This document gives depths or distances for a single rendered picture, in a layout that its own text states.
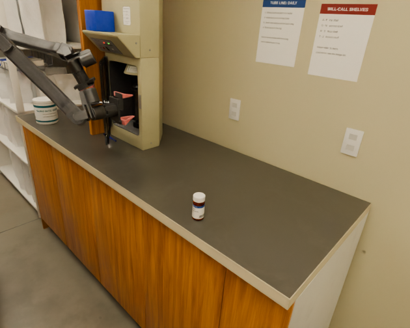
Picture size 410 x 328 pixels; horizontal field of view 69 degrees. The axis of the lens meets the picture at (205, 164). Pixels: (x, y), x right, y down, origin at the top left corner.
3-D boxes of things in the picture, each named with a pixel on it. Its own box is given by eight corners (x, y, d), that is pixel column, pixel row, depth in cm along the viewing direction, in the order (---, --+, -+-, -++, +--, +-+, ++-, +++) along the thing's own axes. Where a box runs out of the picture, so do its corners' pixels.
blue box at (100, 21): (104, 30, 153) (103, 11, 150) (115, 32, 147) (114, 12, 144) (86, 30, 147) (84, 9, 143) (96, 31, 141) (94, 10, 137)
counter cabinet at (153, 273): (116, 199, 288) (109, 107, 250) (321, 348, 164) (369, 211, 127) (42, 228, 242) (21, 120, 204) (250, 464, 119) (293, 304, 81)
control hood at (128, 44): (104, 51, 160) (103, 30, 156) (140, 58, 140) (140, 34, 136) (83, 51, 152) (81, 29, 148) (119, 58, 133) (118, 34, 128)
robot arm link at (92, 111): (88, 122, 125) (94, 119, 120) (82, 106, 124) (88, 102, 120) (103, 119, 129) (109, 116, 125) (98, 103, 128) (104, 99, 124)
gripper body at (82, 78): (77, 88, 147) (68, 74, 144) (96, 79, 148) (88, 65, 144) (75, 91, 142) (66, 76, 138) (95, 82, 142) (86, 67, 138)
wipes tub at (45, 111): (53, 117, 202) (50, 95, 195) (62, 122, 194) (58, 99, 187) (32, 120, 193) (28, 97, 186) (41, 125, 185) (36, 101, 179)
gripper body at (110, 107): (120, 98, 127) (105, 101, 122) (122, 121, 131) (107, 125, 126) (112, 95, 131) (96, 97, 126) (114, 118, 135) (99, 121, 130)
